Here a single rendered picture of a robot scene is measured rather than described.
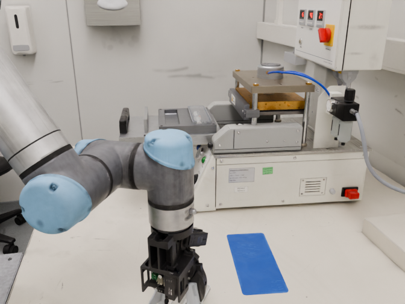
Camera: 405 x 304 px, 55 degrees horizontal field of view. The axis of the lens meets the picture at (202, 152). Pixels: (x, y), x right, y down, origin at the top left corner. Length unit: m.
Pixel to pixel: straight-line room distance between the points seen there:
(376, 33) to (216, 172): 0.56
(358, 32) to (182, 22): 1.57
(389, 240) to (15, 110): 0.85
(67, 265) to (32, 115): 0.54
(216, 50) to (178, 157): 2.05
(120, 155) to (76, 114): 2.01
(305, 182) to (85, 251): 0.63
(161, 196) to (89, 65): 1.99
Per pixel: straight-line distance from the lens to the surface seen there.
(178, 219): 0.61
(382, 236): 1.07
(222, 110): 1.33
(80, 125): 2.62
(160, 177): 0.58
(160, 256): 0.64
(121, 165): 0.60
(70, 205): 0.48
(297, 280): 0.93
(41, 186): 0.49
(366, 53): 1.14
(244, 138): 1.08
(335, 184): 1.22
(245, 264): 0.95
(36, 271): 1.00
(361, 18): 1.12
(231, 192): 1.13
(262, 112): 1.13
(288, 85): 1.10
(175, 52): 2.54
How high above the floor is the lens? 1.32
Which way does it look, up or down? 21 degrees down
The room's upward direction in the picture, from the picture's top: straight up
